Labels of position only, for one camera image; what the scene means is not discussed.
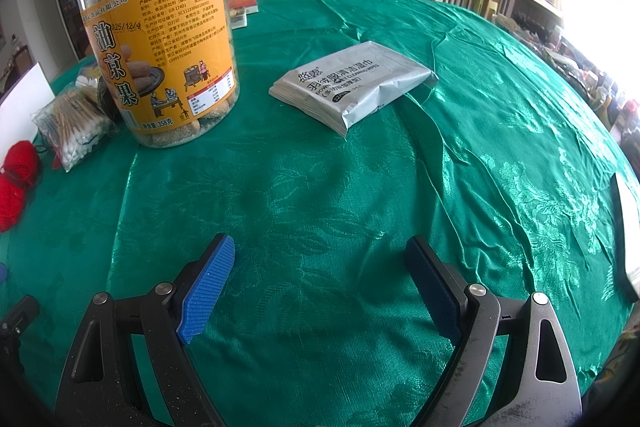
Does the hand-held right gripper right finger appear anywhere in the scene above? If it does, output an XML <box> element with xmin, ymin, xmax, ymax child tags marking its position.
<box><xmin>404</xmin><ymin>235</ymin><xmax>584</xmax><ymax>427</ymax></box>

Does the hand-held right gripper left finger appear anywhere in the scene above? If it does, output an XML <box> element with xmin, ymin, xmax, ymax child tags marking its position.
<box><xmin>54</xmin><ymin>233</ymin><xmax>237</xmax><ymax>427</ymax></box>

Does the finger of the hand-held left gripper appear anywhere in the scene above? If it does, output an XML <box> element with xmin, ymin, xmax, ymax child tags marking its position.
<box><xmin>0</xmin><ymin>294</ymin><xmax>40</xmax><ymax>373</ymax></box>

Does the grey wet wipes packet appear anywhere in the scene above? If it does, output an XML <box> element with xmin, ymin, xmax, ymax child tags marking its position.
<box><xmin>268</xmin><ymin>41</ymin><xmax>439</xmax><ymax>138</ymax></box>

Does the red yarn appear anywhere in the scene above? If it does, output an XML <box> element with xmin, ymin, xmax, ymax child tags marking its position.
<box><xmin>0</xmin><ymin>139</ymin><xmax>42</xmax><ymax>233</ymax></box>

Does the green patterned tablecloth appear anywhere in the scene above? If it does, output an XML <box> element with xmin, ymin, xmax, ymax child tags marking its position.
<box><xmin>0</xmin><ymin>0</ymin><xmax>640</xmax><ymax>427</ymax></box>

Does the bag of cotton swabs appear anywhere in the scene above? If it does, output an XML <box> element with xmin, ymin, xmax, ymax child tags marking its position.
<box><xmin>31</xmin><ymin>84</ymin><xmax>118</xmax><ymax>172</ymax></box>

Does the white flat object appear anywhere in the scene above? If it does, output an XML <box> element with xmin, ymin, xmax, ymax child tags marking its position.
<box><xmin>612</xmin><ymin>172</ymin><xmax>640</xmax><ymax>303</ymax></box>

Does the white board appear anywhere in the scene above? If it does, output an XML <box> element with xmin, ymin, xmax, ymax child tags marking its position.
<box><xmin>0</xmin><ymin>62</ymin><xmax>56</xmax><ymax>128</ymax></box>

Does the clear plastic snack jar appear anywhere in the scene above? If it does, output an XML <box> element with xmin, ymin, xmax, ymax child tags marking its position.
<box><xmin>70</xmin><ymin>0</ymin><xmax>241</xmax><ymax>149</ymax></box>

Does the pile of assorted clutter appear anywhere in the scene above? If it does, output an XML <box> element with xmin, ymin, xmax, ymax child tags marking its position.
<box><xmin>500</xmin><ymin>7</ymin><xmax>640</xmax><ymax>138</ymax></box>

